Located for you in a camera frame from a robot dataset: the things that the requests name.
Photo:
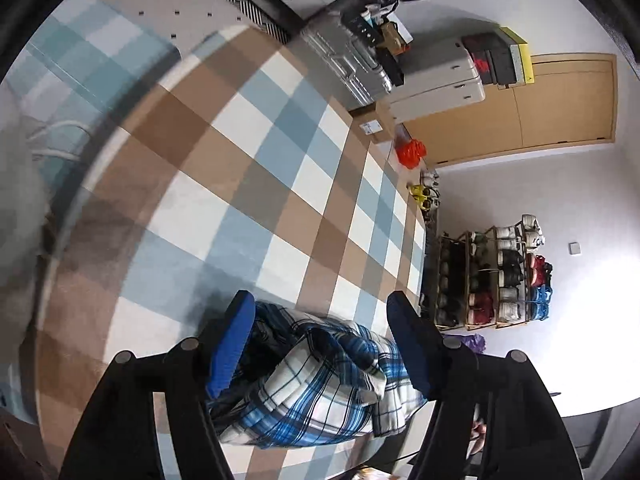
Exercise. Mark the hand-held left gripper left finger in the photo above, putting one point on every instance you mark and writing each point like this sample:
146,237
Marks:
232,345

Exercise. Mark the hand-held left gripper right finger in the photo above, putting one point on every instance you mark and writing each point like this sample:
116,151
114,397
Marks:
407,340

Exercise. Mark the blue white plaid shirt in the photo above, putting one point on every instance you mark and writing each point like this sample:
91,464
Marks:
310,390

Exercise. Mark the purple bag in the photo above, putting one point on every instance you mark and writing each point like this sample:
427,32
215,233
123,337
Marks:
472,344

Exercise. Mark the wooden shoe rack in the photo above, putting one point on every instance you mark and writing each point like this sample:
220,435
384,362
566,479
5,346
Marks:
468,285

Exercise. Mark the yellow sneakers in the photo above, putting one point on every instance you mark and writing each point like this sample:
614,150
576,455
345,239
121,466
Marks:
420,192

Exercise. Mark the white sneakers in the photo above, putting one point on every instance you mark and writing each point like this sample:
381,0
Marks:
430,178

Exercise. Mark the checked brown blue bed blanket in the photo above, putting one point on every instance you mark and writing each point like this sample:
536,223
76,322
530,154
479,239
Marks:
225,160

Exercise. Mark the red bag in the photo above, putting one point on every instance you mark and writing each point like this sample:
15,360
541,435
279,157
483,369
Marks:
411,152

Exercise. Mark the cardboard box with label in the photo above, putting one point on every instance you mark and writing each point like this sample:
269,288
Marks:
375,120

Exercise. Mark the white upright suitcase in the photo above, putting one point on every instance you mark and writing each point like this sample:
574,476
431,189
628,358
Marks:
440,85

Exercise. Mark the grey hoodie with red print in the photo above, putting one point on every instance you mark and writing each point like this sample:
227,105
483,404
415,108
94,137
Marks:
20,185

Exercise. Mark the wooden door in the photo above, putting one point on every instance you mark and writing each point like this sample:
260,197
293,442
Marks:
550,105

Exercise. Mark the silver ribbed suitcase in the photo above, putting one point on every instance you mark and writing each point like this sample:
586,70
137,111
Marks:
345,60

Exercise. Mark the yellow shoe box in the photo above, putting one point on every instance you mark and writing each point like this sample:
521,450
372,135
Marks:
524,60

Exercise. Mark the black crate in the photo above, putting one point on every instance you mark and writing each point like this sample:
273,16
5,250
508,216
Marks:
357,22

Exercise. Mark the wall light switch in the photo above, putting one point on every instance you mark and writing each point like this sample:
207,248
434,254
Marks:
575,249

